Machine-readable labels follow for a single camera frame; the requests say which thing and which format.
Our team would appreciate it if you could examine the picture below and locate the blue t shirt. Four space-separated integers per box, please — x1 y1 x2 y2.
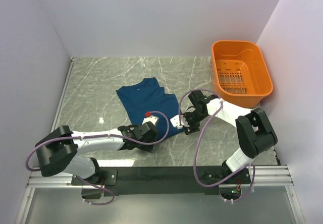
116 78 179 125

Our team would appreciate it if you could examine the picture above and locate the orange plastic basket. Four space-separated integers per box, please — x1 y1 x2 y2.
210 40 273 108

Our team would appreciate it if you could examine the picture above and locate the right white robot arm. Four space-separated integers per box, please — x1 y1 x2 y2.
173 89 278 186

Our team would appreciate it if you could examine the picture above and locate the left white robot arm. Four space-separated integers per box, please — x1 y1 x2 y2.
35 121 158 185

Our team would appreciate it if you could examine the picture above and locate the black base beam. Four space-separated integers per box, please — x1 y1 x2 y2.
71 166 251 200

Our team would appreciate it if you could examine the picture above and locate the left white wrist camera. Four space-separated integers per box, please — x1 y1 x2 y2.
142 111 159 126

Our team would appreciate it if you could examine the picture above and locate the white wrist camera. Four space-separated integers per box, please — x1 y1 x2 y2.
170 115 189 130
142 111 159 126

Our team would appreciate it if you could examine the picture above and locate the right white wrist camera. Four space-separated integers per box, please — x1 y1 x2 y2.
170 115 189 130

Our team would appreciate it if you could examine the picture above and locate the aluminium rail frame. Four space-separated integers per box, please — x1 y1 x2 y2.
16 56 304 223

